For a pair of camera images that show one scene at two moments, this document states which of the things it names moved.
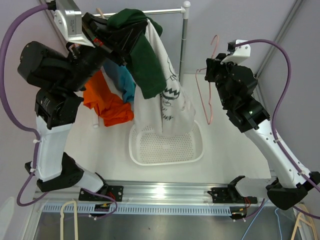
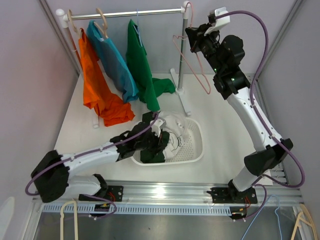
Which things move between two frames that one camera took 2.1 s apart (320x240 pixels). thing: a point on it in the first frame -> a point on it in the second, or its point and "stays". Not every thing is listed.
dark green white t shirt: (161, 106) -> (173, 140)
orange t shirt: (112, 108) stays
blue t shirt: (122, 78) stays
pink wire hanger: (196, 71) -> (174, 37)
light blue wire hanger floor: (256, 218) stays
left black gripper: (119, 41) -> (156, 145)
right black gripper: (214, 65) -> (196, 36)
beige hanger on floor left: (61, 219) stays
